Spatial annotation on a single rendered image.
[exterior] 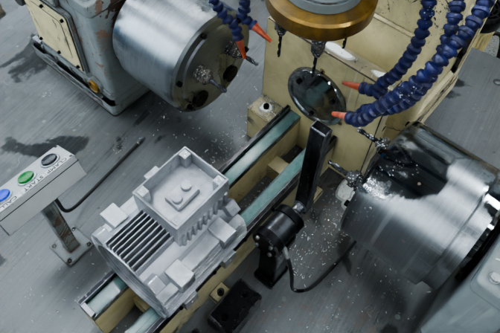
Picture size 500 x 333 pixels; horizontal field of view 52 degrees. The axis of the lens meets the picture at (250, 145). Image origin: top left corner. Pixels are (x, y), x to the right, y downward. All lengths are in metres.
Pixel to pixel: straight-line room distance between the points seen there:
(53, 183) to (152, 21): 0.37
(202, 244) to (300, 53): 0.45
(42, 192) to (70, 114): 0.47
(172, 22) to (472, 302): 0.73
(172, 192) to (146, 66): 0.34
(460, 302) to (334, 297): 0.32
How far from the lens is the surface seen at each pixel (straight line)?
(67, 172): 0.99
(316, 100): 1.12
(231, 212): 0.88
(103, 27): 1.18
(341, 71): 1.03
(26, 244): 1.25
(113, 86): 1.30
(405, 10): 1.05
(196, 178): 0.87
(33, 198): 0.98
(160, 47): 1.06
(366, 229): 0.91
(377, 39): 1.11
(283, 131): 1.18
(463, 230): 0.88
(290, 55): 1.10
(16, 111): 1.47
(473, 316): 0.92
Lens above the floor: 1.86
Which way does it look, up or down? 55 degrees down
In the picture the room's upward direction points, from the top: 3 degrees clockwise
